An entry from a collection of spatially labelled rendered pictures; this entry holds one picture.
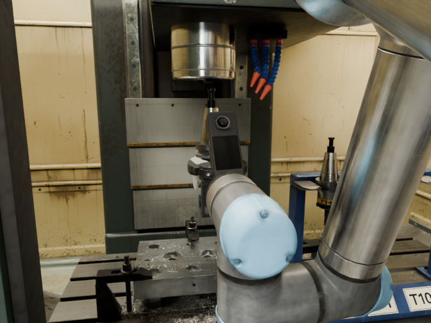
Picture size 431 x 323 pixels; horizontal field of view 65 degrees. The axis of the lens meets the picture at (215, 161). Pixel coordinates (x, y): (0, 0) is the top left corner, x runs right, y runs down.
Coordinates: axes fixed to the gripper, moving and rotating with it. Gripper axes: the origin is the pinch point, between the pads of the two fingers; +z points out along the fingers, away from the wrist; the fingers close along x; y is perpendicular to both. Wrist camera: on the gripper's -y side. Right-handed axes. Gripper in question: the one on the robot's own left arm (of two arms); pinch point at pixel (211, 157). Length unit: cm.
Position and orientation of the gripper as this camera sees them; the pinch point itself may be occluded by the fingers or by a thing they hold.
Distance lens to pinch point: 66.6
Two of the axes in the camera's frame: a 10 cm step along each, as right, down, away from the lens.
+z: -1.6, -2.0, 9.7
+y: 0.0, 9.8, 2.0
